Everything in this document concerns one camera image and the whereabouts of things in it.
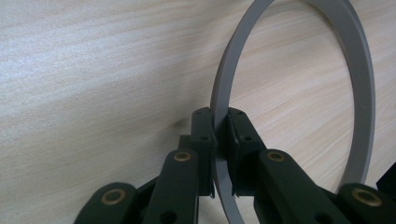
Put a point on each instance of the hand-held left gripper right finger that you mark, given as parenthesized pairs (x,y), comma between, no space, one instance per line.
(243,149)

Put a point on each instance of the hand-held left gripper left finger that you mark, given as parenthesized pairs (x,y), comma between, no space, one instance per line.
(202,149)

